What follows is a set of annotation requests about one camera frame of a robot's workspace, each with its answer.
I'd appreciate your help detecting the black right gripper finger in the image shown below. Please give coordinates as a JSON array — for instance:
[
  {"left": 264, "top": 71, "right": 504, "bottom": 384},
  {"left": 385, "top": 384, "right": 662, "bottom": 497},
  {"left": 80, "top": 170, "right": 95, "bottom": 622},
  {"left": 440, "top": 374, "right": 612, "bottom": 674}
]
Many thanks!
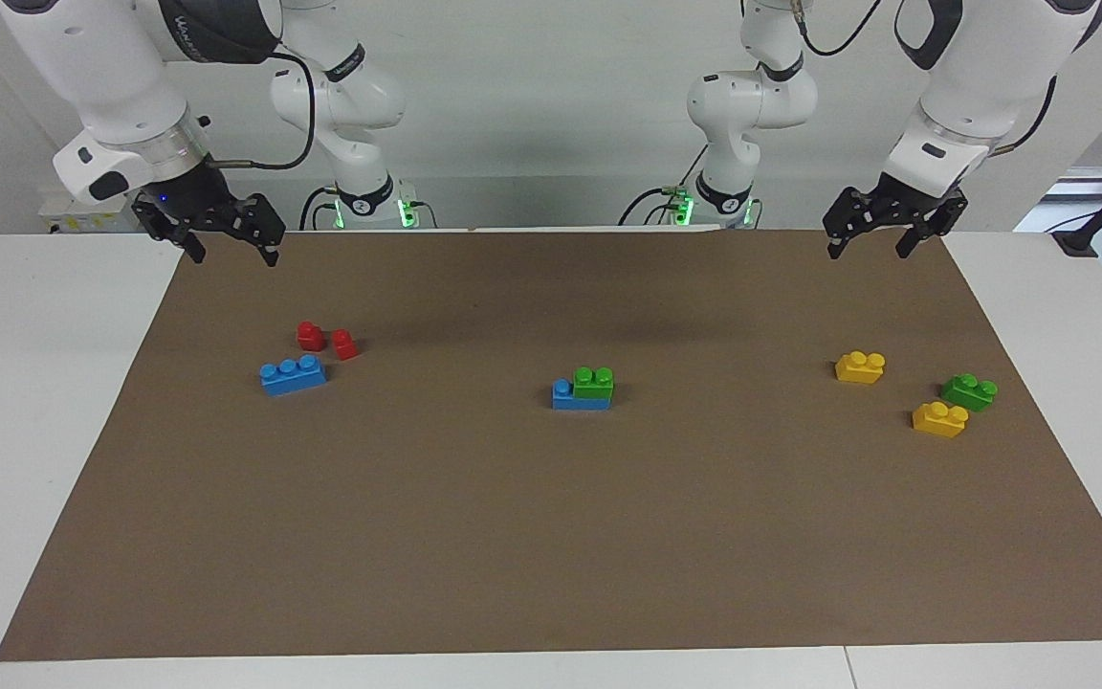
[
  {"left": 226, "top": 193, "right": 286, "bottom": 268},
  {"left": 151, "top": 218, "right": 208, "bottom": 265}
]

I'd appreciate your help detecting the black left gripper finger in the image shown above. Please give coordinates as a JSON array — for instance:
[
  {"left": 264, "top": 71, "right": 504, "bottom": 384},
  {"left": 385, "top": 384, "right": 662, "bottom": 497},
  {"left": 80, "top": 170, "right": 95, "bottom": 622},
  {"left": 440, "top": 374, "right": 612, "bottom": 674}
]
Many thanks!
[
  {"left": 895, "top": 201, "right": 969, "bottom": 260},
  {"left": 822, "top": 188, "right": 883, "bottom": 260}
]

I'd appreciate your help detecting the blue three-stud toy block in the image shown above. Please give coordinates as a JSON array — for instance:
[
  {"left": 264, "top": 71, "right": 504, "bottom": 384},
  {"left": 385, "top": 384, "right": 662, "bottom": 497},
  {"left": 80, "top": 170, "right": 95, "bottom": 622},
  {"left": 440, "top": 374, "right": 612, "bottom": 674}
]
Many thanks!
[
  {"left": 551, "top": 379, "right": 612, "bottom": 411},
  {"left": 259, "top": 354, "right": 329, "bottom": 397}
]

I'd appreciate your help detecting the yellow two-stud toy block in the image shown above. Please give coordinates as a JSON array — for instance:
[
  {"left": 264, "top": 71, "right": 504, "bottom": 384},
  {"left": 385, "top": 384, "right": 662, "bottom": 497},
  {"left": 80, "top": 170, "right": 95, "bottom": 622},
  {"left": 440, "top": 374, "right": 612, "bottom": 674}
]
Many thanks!
[
  {"left": 912, "top": 401, "right": 970, "bottom": 439},
  {"left": 834, "top": 351, "right": 887, "bottom": 385}
]

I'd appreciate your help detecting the white power strip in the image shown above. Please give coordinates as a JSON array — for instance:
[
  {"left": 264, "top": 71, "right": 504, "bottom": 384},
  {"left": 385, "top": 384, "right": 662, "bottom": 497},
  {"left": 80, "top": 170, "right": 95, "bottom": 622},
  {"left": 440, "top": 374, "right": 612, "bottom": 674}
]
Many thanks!
[{"left": 39, "top": 194, "right": 146, "bottom": 236}]

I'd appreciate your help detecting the brown table mat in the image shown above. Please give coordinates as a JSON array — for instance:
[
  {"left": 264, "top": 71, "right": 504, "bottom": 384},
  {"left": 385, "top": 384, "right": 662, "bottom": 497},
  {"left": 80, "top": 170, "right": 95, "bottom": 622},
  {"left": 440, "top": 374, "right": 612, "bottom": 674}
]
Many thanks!
[{"left": 0, "top": 228, "right": 1102, "bottom": 663}]

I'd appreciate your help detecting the black base cable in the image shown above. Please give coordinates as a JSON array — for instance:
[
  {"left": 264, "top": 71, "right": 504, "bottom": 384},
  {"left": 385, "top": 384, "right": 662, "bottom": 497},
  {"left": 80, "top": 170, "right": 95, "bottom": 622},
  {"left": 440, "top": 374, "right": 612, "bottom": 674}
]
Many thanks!
[
  {"left": 617, "top": 144, "right": 711, "bottom": 229},
  {"left": 299, "top": 186, "right": 343, "bottom": 232}
]

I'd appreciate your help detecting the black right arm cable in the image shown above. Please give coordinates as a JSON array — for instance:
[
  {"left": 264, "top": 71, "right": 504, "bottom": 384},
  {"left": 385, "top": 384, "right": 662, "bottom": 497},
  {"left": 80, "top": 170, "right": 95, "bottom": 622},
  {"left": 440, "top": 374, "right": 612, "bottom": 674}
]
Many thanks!
[{"left": 207, "top": 50, "right": 319, "bottom": 171}]

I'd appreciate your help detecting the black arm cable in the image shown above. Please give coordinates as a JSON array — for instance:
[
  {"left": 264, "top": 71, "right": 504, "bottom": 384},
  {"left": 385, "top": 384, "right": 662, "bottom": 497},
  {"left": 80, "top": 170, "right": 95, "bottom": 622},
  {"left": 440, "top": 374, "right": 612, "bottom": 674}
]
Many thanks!
[
  {"left": 207, "top": 50, "right": 319, "bottom": 171},
  {"left": 795, "top": 0, "right": 1059, "bottom": 154}
]

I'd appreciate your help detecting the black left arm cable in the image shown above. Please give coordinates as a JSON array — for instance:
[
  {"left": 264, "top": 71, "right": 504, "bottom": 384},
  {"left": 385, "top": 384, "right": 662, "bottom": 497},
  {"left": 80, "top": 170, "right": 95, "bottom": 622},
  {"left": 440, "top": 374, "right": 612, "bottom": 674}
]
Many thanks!
[{"left": 795, "top": 0, "right": 1059, "bottom": 154}]

